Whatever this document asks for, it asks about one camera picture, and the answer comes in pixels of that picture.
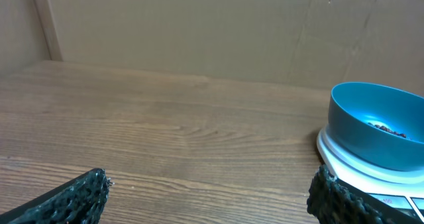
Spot blue bowl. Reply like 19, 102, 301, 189
328, 82, 423, 171

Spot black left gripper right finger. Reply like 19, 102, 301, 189
306, 164, 424, 224

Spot red beans in bowl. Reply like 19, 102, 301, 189
367, 122, 407, 139

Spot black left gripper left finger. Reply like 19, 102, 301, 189
1, 168, 113, 224

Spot white digital kitchen scale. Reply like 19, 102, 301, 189
317, 127, 423, 222

